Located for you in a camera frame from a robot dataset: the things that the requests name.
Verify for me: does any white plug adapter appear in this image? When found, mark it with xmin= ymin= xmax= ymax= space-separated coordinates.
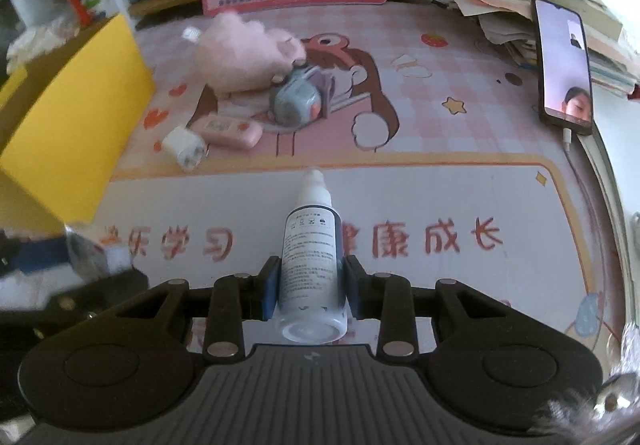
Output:
xmin=160 ymin=126 xmax=208 ymax=171

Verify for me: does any pink cartoon desk mat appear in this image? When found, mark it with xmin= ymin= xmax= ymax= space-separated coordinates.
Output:
xmin=89 ymin=3 xmax=626 ymax=363

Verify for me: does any small staples box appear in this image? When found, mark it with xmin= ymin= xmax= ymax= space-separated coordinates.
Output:
xmin=64 ymin=223 xmax=132 ymax=282

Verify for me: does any grey toy robot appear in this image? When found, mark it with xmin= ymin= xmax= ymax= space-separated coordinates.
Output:
xmin=269 ymin=64 xmax=335 ymax=129

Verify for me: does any white phone cable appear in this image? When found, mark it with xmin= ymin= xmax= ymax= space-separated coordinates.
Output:
xmin=560 ymin=126 xmax=626 ymax=326

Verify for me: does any pink plush toy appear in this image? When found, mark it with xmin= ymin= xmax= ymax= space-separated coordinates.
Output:
xmin=182 ymin=11 xmax=307 ymax=96

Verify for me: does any smartphone with video call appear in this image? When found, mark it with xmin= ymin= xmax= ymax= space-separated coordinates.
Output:
xmin=530 ymin=0 xmax=593 ymax=135

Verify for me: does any yellow cardboard box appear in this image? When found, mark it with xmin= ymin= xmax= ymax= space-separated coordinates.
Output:
xmin=1 ymin=15 xmax=155 ymax=235

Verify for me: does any red white pen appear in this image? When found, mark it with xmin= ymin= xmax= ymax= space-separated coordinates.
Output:
xmin=67 ymin=0 xmax=92 ymax=27

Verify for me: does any pink rectangular case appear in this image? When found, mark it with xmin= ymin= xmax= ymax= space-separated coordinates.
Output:
xmin=190 ymin=115 xmax=262 ymax=150

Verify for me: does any white spray bottle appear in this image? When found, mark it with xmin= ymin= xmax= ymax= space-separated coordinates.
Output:
xmin=278 ymin=169 xmax=347 ymax=345

